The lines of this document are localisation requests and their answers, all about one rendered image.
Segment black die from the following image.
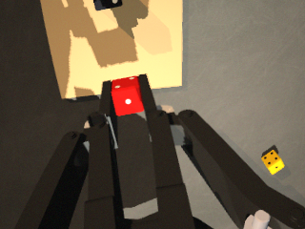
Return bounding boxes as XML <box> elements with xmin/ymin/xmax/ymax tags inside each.
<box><xmin>92</xmin><ymin>0</ymin><xmax>123</xmax><ymax>11</ymax></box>

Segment red die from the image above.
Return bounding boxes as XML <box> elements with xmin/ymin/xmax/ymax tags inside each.
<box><xmin>112</xmin><ymin>76</ymin><xmax>144</xmax><ymax>115</ymax></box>

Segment yellow die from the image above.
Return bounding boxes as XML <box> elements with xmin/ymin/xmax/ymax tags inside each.
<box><xmin>261</xmin><ymin>150</ymin><xmax>284</xmax><ymax>175</ymax></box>

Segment tan flat mat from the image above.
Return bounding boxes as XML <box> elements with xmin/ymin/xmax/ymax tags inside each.
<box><xmin>40</xmin><ymin>0</ymin><xmax>182</xmax><ymax>99</ymax></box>

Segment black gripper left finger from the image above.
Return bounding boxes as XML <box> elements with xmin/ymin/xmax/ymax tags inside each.
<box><xmin>14</xmin><ymin>80</ymin><xmax>124</xmax><ymax>229</ymax></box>

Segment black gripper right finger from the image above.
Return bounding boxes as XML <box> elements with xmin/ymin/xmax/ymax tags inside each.
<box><xmin>138</xmin><ymin>73</ymin><xmax>305</xmax><ymax>229</ymax></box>

